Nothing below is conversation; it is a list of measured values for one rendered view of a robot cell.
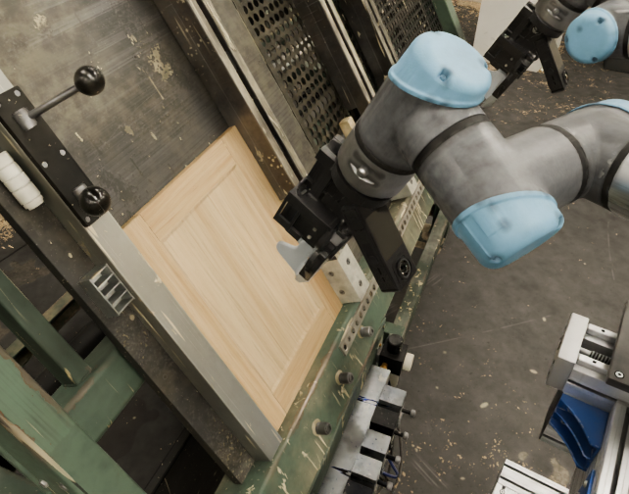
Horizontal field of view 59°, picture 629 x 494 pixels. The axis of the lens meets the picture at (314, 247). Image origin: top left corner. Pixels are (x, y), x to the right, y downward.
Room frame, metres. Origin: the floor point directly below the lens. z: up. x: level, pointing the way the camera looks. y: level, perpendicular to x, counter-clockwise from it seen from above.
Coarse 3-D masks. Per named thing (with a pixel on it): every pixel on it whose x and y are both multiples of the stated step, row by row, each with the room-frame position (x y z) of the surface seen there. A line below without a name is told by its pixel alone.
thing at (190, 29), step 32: (160, 0) 1.05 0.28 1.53; (192, 0) 1.04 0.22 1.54; (192, 32) 1.03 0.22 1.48; (224, 32) 1.06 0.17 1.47; (192, 64) 1.03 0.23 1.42; (224, 64) 1.01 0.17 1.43; (224, 96) 1.01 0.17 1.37; (256, 96) 1.03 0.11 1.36; (256, 128) 0.98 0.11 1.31; (256, 160) 0.99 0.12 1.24; (288, 160) 1.00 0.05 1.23; (288, 192) 0.96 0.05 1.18; (352, 256) 0.96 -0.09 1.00; (352, 288) 0.90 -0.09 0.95
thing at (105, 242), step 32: (0, 128) 0.65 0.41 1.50; (64, 224) 0.63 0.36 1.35; (96, 224) 0.63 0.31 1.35; (96, 256) 0.61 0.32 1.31; (128, 256) 0.63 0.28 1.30; (128, 288) 0.59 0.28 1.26; (160, 288) 0.62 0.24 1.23; (160, 320) 0.58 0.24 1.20; (192, 352) 0.57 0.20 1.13; (224, 384) 0.57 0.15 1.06; (224, 416) 0.54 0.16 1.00; (256, 416) 0.56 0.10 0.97; (256, 448) 0.52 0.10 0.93
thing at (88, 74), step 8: (80, 72) 0.67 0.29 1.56; (88, 72) 0.67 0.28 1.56; (96, 72) 0.68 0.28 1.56; (80, 80) 0.66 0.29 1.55; (88, 80) 0.66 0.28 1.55; (96, 80) 0.67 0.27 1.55; (104, 80) 0.68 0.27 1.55; (72, 88) 0.67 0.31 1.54; (80, 88) 0.66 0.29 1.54; (88, 88) 0.66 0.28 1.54; (96, 88) 0.67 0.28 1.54; (56, 96) 0.67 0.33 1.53; (64, 96) 0.67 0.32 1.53; (48, 104) 0.67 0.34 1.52; (56, 104) 0.67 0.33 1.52; (16, 112) 0.66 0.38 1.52; (24, 112) 0.66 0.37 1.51; (32, 112) 0.66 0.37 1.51; (40, 112) 0.66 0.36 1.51; (16, 120) 0.65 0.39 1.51; (24, 120) 0.65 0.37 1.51; (32, 120) 0.66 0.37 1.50; (24, 128) 0.65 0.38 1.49
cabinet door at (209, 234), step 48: (240, 144) 0.98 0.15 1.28; (192, 192) 0.81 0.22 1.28; (240, 192) 0.90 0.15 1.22; (144, 240) 0.68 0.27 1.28; (192, 240) 0.75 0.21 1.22; (240, 240) 0.82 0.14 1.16; (288, 240) 0.91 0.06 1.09; (192, 288) 0.68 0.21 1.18; (240, 288) 0.75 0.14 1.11; (288, 288) 0.83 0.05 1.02; (240, 336) 0.67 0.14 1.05; (288, 336) 0.75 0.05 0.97; (288, 384) 0.66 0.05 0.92
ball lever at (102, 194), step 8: (80, 184) 0.64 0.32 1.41; (80, 192) 0.63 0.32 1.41; (88, 192) 0.56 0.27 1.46; (96, 192) 0.56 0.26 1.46; (104, 192) 0.56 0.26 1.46; (80, 200) 0.55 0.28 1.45; (88, 200) 0.55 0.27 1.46; (96, 200) 0.55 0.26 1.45; (104, 200) 0.55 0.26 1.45; (88, 208) 0.54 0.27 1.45; (96, 208) 0.54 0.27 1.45; (104, 208) 0.55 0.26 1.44; (96, 216) 0.55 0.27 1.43
